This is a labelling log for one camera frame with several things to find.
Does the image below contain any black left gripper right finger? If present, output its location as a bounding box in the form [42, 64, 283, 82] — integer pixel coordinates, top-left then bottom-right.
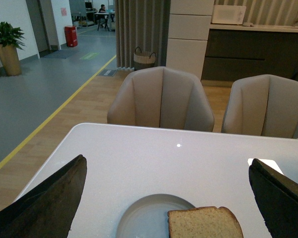
[248, 159, 298, 238]

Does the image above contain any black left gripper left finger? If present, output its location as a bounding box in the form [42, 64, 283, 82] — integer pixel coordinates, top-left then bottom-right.
[0, 155, 87, 238]

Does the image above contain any brown bread slice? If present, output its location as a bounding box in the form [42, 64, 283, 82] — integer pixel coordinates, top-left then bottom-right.
[167, 206, 243, 238]

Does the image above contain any grey round plate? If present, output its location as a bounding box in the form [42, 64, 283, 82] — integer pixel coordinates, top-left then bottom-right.
[116, 194, 194, 238]

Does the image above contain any beige right chair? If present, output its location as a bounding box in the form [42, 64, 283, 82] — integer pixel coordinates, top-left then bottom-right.
[221, 74, 298, 139]

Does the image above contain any beige chair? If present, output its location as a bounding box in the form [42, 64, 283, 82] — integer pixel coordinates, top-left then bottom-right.
[221, 74, 298, 139]
[107, 66, 215, 132]

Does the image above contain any dark kitchen counter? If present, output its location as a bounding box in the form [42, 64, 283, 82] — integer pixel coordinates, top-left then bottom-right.
[202, 28, 298, 82]

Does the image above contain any beige left chair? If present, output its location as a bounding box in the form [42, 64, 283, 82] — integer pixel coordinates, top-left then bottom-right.
[107, 66, 215, 132]

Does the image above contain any green potted plant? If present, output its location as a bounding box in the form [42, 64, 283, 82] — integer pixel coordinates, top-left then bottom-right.
[0, 21, 25, 76]

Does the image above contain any red bin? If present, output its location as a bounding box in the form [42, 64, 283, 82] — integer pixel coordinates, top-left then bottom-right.
[64, 26, 77, 47]

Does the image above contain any white microwave oven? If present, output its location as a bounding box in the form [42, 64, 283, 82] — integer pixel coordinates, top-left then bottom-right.
[211, 5, 246, 25]

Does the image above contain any seated person in background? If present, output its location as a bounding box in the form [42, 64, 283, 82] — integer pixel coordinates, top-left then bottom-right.
[98, 4, 107, 28]

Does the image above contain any white tall cabinet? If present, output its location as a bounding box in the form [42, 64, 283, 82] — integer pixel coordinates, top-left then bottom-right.
[166, 0, 214, 79]

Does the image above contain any grey ribbed curtain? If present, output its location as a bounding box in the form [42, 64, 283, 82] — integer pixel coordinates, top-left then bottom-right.
[114, 0, 171, 68]

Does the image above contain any woven basket with handles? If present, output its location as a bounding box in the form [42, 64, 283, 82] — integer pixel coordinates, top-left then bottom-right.
[134, 47, 156, 70]

